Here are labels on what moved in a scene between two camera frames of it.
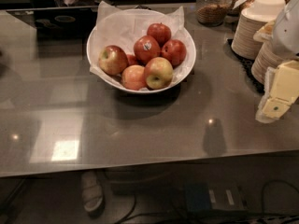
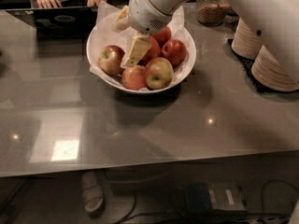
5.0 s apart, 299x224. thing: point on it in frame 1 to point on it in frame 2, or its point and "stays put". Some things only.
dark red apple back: (160, 31) stays put
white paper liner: (122, 26) stays put
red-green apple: (113, 60) stays put
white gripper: (287, 32) to (146, 12)
